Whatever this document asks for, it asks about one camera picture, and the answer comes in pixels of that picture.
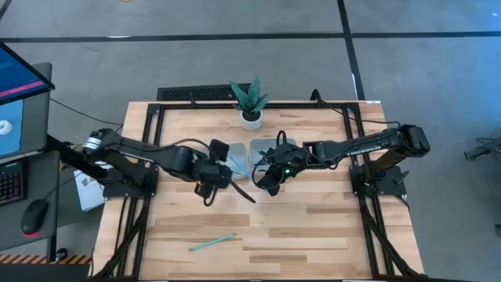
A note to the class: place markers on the light blue pencil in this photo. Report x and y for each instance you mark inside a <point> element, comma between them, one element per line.
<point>239,166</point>

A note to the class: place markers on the black perforated floor mat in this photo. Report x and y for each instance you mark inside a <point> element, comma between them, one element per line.
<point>195,93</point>

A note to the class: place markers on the grey framed monitor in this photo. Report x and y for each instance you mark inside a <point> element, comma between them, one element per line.
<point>35,125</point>

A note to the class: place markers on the grey side desk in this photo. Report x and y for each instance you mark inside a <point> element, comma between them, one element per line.
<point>11,239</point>

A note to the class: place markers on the black keyboard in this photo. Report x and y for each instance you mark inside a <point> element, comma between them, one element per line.
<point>11,184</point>

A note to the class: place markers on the snake plant in white pot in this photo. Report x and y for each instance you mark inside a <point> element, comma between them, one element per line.
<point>251,121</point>

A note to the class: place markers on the black computer mouse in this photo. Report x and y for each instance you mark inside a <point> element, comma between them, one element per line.
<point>34,217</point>

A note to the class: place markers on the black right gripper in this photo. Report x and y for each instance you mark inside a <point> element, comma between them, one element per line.
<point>289,160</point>

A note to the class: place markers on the white box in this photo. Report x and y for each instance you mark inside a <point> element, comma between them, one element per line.
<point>90,196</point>

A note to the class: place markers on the tilted dark blue monitor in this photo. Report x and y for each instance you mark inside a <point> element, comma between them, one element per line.
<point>19,76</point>

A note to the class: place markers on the grey plastic bin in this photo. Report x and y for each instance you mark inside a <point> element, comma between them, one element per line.
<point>258,145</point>
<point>238,150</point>

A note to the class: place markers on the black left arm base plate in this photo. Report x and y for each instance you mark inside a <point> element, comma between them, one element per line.
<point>129,192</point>

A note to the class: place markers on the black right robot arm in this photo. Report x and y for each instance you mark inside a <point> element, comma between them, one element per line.
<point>364,147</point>

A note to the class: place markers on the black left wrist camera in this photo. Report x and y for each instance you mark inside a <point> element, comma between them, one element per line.
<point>219,150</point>

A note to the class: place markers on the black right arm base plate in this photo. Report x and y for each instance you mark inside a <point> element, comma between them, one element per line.
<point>391,186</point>

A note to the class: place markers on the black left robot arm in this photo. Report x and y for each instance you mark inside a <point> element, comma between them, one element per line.
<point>129,147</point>

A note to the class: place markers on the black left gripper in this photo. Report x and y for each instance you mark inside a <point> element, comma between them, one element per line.
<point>211,172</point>

